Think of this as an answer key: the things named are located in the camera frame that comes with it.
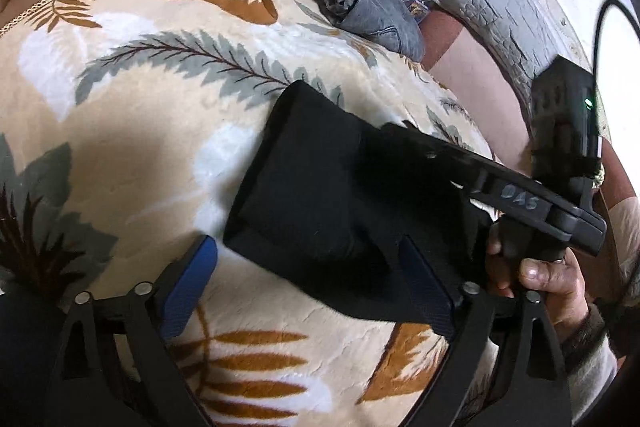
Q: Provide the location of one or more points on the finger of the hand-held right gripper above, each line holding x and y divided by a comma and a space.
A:
440, 157

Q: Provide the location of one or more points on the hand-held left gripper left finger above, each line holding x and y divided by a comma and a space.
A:
192, 277

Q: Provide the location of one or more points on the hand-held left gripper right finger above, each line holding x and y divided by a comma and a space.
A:
425, 282

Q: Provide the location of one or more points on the black pants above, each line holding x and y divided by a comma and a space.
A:
300, 187

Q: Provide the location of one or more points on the person's right forearm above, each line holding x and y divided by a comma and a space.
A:
595, 357

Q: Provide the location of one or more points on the person's right hand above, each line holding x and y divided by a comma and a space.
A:
550, 279

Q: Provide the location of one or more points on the grey quilted pillow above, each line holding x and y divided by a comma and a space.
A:
495, 7

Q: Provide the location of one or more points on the colourful printed packet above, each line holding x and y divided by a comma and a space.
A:
416, 7

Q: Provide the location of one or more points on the folded grey jeans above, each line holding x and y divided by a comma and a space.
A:
365, 4

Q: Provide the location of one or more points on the leaf printed fleece blanket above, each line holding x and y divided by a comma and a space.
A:
125, 107

